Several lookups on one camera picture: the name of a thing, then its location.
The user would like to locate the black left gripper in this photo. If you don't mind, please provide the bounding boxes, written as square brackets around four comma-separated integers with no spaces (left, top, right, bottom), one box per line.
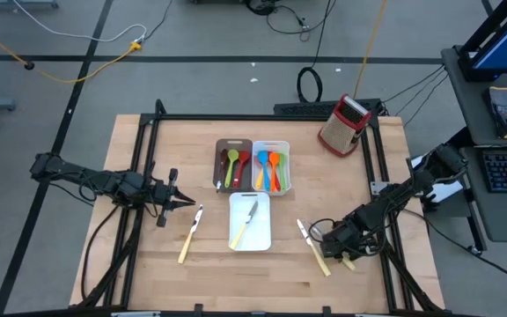
[145,168,196,228]

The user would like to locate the green silicone spoon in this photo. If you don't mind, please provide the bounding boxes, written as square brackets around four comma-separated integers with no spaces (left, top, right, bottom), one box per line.
[224,148,240,189]

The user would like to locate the red silicone spoon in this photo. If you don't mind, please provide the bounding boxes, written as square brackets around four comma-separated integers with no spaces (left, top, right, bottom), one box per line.
[232,150,251,190]

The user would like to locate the blue silicone spatula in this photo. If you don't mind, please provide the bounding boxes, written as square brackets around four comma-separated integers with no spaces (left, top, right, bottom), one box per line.
[257,150,272,193]

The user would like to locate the green silicone spatula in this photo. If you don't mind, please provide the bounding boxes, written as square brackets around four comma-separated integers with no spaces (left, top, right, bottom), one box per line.
[278,151,288,191]

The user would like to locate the orange silicone spatula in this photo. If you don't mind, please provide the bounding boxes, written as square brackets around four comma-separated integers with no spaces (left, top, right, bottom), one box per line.
[268,151,281,194]

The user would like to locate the white opaque plastic bin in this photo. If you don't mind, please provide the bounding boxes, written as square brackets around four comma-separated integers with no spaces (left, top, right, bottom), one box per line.
[227,191,273,253]

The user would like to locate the white translucent plastic bin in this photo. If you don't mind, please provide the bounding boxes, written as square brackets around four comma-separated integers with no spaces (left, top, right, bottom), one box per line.
[251,139,292,197]

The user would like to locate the red steel box grater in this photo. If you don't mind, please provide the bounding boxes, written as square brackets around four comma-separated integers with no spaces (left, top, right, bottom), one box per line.
[317,92,373,159]

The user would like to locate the white paper sheet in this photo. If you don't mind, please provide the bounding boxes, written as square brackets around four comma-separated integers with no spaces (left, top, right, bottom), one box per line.
[410,153,465,204]

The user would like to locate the black power strip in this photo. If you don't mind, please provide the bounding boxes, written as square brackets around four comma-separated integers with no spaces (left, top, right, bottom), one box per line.
[273,99,385,118]

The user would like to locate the grey computer desk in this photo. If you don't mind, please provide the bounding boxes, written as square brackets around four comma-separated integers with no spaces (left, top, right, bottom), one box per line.
[440,43,507,256]

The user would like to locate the grey black work gloves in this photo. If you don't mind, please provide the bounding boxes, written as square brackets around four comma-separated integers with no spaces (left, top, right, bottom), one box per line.
[481,85,507,141]

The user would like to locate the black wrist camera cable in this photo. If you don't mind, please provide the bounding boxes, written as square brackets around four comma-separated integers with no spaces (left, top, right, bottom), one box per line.
[306,217,338,241]

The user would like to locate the black aluminium table frame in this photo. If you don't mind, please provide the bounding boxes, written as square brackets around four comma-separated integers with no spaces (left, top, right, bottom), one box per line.
[69,99,446,317]

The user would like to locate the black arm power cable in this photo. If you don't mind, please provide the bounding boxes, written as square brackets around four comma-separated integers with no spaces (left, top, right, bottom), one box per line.
[400,206,507,290]
[80,204,121,303]

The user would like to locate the black coiled cable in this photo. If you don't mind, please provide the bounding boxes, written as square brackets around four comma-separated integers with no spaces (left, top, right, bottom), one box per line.
[296,0,339,105]

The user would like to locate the yellow cable with plug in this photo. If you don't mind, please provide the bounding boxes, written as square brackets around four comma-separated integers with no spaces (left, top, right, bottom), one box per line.
[0,17,143,85]

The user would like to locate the black desk cable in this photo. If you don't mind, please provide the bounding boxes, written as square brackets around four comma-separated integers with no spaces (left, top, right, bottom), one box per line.
[380,64,448,105]

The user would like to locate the white floor cable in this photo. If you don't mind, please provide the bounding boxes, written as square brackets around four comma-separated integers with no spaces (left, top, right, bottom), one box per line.
[10,0,148,44]

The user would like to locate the thin black floor cable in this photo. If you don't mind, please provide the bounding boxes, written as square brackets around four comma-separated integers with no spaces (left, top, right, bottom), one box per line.
[143,0,174,41]

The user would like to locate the long yellow cable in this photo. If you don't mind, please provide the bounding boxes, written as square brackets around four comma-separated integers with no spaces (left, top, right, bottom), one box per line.
[352,0,389,100]

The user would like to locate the black cable tangle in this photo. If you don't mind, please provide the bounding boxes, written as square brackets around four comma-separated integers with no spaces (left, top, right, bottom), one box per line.
[244,0,338,43]

